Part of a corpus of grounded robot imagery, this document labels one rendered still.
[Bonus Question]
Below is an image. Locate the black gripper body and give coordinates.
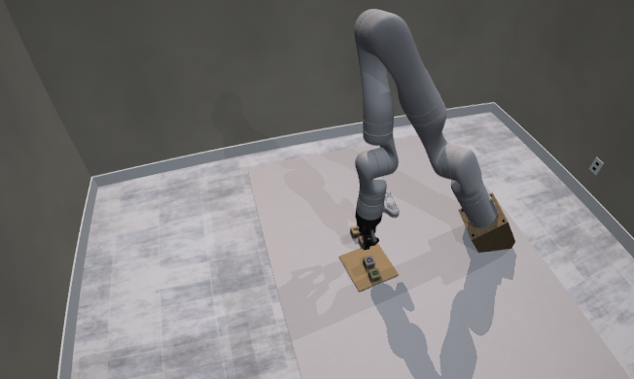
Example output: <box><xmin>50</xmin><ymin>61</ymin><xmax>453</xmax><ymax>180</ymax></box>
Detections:
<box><xmin>355</xmin><ymin>211</ymin><xmax>382</xmax><ymax>235</ymax></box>

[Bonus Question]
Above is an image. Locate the tan flat square mat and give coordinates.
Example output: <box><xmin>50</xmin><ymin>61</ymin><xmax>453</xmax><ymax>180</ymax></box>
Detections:
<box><xmin>339</xmin><ymin>243</ymin><xmax>399</xmax><ymax>292</ymax></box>

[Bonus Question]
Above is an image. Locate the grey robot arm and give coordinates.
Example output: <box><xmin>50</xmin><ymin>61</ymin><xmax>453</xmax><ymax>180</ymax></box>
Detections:
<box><xmin>354</xmin><ymin>9</ymin><xmax>499</xmax><ymax>228</ymax></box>

